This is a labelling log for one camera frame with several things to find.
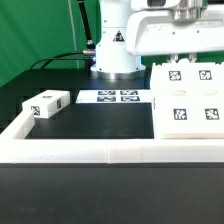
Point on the white marker base sheet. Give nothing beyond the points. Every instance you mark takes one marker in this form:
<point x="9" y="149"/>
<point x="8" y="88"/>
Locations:
<point x="114" y="96"/>

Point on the white block with marker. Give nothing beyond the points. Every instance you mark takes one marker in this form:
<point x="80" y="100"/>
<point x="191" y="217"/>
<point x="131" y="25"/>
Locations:
<point x="47" y="103"/>

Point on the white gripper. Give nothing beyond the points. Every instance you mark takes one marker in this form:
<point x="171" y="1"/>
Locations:
<point x="172" y="27"/>

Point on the white U-shaped fence frame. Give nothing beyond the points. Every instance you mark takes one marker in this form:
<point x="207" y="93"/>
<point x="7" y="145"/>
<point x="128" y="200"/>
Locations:
<point x="16" y="148"/>

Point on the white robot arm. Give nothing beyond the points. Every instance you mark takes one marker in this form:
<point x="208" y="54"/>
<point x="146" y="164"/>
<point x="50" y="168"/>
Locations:
<point x="112" y="60"/>

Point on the white cabinet body box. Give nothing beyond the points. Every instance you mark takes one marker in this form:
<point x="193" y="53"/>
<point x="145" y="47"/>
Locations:
<point x="188" y="100"/>

